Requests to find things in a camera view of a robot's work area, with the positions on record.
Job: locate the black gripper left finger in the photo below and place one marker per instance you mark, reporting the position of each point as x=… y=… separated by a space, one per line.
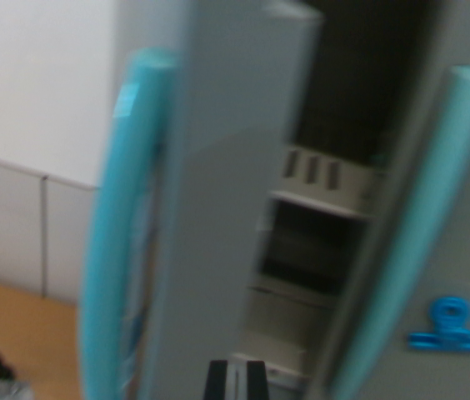
x=218 y=383

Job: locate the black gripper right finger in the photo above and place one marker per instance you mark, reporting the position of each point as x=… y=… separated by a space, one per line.
x=258 y=383

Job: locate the gray toy fridge cabinet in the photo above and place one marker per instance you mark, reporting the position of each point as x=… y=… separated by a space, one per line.
x=322 y=291

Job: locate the gray slotted fridge shelf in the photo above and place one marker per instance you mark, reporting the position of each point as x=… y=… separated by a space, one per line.
x=322 y=196

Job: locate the gray fridge door with logo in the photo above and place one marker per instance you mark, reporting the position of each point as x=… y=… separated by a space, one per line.
x=468 y=208

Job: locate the blue clip magnet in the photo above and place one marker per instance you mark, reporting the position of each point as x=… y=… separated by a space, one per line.
x=451 y=329

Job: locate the gray duct tape wad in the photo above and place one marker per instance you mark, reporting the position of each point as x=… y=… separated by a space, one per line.
x=1 y=389

